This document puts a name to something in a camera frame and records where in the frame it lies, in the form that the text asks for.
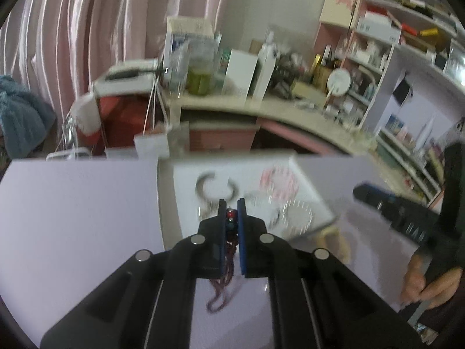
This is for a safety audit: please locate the white flat device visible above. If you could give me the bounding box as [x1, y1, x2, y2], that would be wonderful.
[94, 58, 165, 96]

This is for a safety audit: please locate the beige flat box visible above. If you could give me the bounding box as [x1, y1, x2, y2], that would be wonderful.
[292, 80, 328, 103]

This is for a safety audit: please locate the white labelled cardboard box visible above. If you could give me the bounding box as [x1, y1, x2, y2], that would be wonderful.
[165, 16, 216, 81]

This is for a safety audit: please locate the dark red bead bracelet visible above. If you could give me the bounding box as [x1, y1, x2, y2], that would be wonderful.
[206, 208, 241, 314]

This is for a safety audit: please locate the tall white bottle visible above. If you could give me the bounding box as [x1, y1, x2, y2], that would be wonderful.
[256, 41, 279, 101]

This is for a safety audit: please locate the red box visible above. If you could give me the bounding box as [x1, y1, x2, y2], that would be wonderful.
[97, 94, 161, 150]

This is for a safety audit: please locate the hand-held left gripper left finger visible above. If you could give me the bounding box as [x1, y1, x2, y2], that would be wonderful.
[40, 199, 228, 349]

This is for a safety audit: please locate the clear plastic bottle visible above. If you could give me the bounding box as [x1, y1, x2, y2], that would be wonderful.
[174, 40, 194, 92]

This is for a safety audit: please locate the pink and white bookshelf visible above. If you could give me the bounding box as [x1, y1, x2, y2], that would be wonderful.
[315, 0, 465, 206]

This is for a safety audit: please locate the beige corner desk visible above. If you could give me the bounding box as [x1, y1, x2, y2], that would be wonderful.
[160, 87, 444, 197]

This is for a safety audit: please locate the pink curtain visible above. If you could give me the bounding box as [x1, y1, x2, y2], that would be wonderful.
[0, 0, 233, 148]

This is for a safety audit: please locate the grey shallow tray box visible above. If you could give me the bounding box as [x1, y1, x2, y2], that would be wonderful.
[157, 149, 341, 252]

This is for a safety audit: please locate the white box blue label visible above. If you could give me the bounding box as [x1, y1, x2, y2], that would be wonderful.
[356, 11, 402, 45]

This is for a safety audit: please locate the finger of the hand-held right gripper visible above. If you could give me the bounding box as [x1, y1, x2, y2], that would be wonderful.
[353, 183, 397, 212]

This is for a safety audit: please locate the blue fluffy blanket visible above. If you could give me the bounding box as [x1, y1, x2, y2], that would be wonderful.
[0, 74, 57, 159]

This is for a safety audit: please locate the yellow wrist watch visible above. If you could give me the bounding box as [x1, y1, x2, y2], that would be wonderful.
[315, 225, 351, 263]

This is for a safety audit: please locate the person's dark clothing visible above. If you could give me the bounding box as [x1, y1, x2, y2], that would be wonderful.
[441, 141, 465, 235]

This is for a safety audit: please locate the pink bead bracelet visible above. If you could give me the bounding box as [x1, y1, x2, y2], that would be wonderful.
[259, 166, 301, 199]

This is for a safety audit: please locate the green glass jar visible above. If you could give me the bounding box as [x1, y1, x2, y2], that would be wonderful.
[187, 66, 213, 96]

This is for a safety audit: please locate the white carton box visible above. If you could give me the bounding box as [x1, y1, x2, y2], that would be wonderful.
[224, 49, 259, 99]

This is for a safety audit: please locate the person's right hand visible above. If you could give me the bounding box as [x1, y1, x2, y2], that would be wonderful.
[400, 249, 464, 308]

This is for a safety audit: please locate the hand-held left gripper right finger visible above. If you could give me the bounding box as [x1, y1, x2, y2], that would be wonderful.
[237, 198, 425, 349]

